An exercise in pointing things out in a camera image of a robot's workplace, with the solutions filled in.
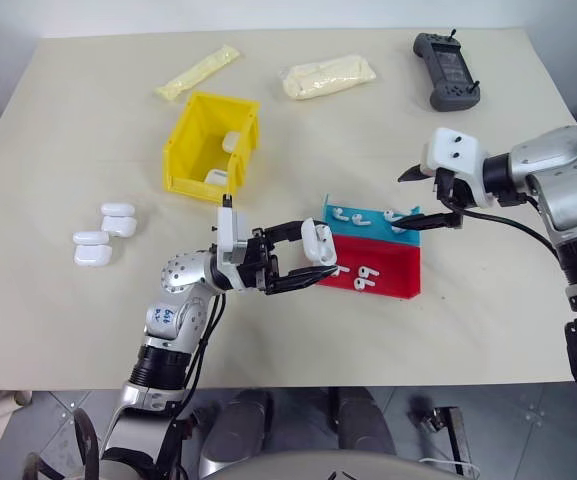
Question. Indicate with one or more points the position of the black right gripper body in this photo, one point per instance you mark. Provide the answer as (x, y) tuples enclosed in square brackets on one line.
[(449, 189)]

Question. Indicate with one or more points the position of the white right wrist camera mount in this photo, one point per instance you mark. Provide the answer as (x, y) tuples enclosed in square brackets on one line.
[(455, 150)]

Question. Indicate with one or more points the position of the red plastic earbud tray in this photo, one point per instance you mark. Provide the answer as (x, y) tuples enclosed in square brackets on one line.
[(398, 270)]

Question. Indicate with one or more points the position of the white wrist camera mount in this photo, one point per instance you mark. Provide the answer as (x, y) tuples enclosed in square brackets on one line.
[(228, 232), (455, 150)]

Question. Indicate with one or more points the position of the white earbud case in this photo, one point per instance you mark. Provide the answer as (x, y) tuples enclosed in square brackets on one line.
[(92, 255), (216, 177), (231, 142), (318, 247), (118, 226)]

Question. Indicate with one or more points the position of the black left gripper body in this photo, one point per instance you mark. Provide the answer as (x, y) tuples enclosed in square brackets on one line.
[(258, 260)]

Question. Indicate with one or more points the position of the yellow plastic bin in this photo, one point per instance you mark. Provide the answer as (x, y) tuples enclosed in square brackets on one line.
[(188, 150)]

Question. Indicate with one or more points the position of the long yellow plastic packet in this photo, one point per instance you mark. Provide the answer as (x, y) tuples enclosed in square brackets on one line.
[(195, 75)]

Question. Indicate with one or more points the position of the dark rounded robot leg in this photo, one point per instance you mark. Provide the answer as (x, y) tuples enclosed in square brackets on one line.
[(365, 420), (240, 430)]

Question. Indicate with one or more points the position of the grey robot torso edge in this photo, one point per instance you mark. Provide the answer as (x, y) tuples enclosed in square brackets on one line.
[(328, 467)]

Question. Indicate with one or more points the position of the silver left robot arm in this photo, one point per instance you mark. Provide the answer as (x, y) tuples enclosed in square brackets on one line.
[(183, 272)]

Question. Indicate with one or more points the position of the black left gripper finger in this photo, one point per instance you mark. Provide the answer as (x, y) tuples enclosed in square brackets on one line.
[(288, 231), (298, 280)]

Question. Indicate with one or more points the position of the teal plastic earbud tray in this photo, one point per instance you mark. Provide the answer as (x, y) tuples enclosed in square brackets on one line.
[(373, 231)]

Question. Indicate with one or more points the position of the wide cream plastic packet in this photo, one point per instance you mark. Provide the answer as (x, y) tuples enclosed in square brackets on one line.
[(325, 77)]

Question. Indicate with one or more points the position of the white earbud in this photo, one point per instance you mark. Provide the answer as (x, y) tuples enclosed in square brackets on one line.
[(393, 215), (360, 284), (361, 220), (343, 270), (340, 213), (398, 229), (367, 272)]

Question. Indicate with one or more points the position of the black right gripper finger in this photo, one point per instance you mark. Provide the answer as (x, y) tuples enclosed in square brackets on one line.
[(433, 221), (418, 174)]

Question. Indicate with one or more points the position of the metal floor stand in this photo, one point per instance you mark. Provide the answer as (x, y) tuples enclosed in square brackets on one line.
[(448, 435)]

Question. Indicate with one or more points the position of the grey handheld remote controller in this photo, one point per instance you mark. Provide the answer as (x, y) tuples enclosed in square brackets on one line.
[(448, 70)]

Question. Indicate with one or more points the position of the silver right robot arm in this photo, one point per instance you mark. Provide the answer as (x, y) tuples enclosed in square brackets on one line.
[(558, 155)]

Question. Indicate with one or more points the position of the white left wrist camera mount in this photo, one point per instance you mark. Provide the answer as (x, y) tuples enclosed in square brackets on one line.
[(228, 232)]

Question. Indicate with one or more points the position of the closed white earbud case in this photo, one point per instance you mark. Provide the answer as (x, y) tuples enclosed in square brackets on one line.
[(216, 177), (231, 142)]

